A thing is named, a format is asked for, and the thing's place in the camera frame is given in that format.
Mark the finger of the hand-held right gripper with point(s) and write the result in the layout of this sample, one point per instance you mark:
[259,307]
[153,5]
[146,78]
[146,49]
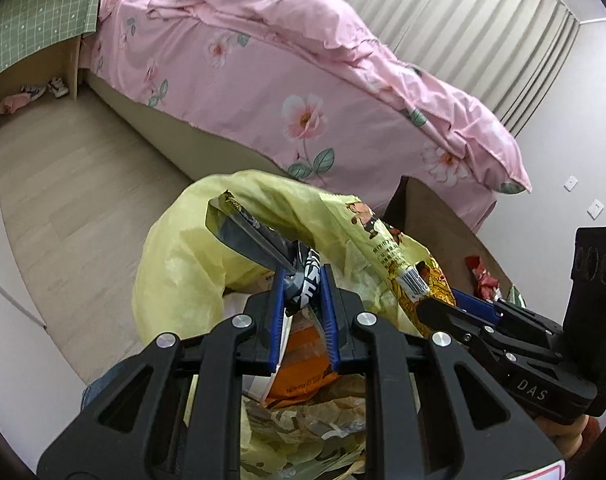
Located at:
[475,305]
[448,317]

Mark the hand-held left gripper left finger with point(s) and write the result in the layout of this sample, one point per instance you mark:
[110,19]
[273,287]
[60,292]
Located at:
[278,320]

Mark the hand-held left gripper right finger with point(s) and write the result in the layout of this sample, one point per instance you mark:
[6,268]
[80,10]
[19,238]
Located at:
[329,310]

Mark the red crinkled candy wrapper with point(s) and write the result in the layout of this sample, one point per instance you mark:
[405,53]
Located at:
[483,280]

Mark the orange snack packet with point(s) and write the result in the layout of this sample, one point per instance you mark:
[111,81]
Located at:
[303,360]

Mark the black silver snack wrapper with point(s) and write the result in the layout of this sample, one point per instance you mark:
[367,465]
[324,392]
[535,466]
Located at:
[253,240]

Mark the yellow cartoon snack packet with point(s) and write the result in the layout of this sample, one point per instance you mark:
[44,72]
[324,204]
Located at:
[378,240]

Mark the yellow plastic bin bag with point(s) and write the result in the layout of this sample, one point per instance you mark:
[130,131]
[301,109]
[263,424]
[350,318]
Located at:
[183,260]

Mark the person's right hand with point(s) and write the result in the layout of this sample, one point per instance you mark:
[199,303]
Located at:
[570,435]

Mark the person's blue jeans leg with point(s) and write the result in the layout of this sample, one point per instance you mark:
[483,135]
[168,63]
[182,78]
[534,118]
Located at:
[98,385]

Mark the beige bed base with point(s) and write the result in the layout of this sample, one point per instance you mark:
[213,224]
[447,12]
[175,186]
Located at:
[183,135]

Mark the bed with pink floral duvet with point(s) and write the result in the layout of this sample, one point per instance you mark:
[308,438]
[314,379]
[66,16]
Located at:
[208,85]

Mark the pink floral quilt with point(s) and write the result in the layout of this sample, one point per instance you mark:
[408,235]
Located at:
[283,20]

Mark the white pleated curtain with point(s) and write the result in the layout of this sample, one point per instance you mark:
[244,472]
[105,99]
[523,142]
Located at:
[458,10]

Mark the striped shoe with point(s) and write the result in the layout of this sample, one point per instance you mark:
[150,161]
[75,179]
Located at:
[33,92]
[59,87]

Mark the wooden bedside table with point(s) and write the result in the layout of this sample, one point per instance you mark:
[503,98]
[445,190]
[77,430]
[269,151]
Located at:
[68,60]

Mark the pink slipper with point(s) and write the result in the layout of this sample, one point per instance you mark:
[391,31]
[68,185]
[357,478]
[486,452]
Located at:
[14,104]

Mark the green checked cloth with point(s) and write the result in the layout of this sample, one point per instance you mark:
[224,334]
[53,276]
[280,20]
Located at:
[38,15]

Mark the white wall socket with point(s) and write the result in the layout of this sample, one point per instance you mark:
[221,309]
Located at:
[595,209]

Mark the white wall switch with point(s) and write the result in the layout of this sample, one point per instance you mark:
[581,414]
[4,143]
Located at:
[571,183]

